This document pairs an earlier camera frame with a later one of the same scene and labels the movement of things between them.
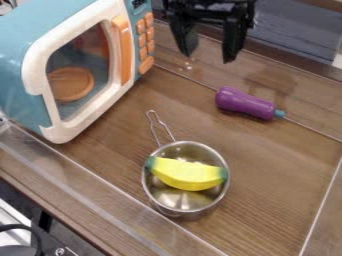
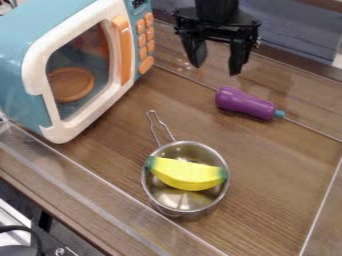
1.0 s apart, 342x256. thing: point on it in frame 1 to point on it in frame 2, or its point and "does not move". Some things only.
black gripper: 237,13 to 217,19
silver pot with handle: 184,205 does not move
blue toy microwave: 73,54 does not move
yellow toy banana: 185,175 does not move
